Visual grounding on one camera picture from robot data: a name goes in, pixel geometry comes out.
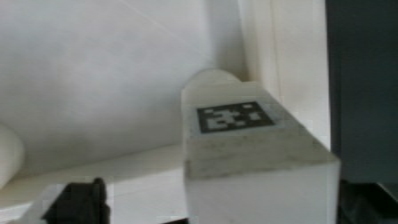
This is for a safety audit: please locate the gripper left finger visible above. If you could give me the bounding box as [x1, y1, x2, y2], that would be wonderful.
[41, 178, 110, 224]

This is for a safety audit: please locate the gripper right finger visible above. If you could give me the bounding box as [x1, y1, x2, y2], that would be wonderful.
[336, 181, 398, 224]

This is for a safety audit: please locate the white table leg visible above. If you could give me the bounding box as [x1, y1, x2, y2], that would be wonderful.
[181, 69, 341, 224]

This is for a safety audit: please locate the white square tabletop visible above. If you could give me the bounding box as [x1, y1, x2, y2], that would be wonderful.
[0, 0, 330, 224]

